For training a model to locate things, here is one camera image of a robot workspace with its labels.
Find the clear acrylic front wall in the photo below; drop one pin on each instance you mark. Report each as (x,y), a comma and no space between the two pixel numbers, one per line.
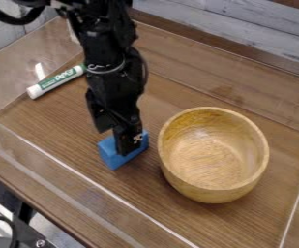
(102,220)

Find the black metal stand base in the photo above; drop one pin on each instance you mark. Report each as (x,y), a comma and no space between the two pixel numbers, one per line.
(27,237)

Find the blue foam block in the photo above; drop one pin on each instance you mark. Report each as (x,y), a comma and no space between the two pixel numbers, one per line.
(111,158)

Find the light wooden bowl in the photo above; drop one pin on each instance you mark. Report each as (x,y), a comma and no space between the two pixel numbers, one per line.
(214,153)

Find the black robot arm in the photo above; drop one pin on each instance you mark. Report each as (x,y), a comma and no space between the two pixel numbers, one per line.
(104,30)

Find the green white dry-erase marker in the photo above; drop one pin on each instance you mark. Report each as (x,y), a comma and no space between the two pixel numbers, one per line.
(51,82)

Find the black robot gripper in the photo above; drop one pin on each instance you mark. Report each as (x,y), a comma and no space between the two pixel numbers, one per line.
(112,95)

